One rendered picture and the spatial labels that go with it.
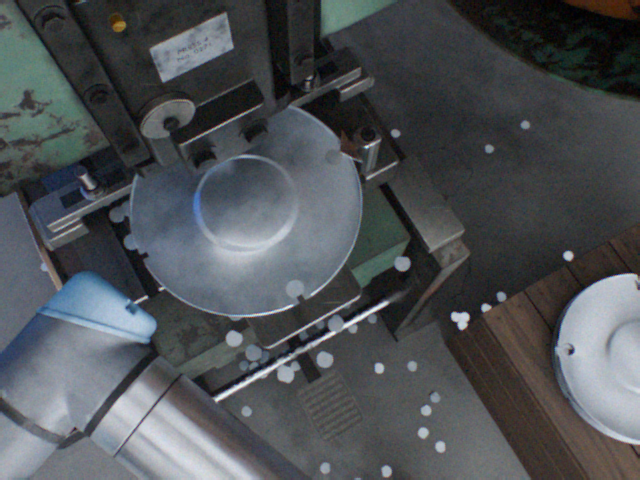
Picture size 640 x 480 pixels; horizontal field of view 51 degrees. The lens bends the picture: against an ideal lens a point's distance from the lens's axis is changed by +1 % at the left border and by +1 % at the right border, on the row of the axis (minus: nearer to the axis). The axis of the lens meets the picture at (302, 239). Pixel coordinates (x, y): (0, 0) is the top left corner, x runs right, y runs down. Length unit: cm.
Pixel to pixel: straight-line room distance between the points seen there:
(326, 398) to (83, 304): 97
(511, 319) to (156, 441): 90
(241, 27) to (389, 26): 132
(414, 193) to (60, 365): 64
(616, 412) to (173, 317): 76
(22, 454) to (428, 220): 66
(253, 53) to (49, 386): 35
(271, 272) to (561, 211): 109
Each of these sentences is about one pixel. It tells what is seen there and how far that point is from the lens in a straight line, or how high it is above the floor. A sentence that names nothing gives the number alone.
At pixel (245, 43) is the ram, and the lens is 64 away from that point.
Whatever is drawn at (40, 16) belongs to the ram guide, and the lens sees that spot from 46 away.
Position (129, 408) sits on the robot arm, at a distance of 49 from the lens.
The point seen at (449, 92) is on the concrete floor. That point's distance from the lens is 183.
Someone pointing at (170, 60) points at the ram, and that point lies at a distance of 60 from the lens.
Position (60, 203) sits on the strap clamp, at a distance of 92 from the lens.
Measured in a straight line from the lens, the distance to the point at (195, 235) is 83.
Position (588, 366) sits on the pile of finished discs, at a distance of 128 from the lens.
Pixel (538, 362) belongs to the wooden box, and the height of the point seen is 35.
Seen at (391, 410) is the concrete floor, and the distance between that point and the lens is 158.
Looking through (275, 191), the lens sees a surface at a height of 79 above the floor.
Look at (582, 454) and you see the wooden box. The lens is 130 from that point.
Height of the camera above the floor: 156
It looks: 73 degrees down
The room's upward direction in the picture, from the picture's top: 2 degrees counter-clockwise
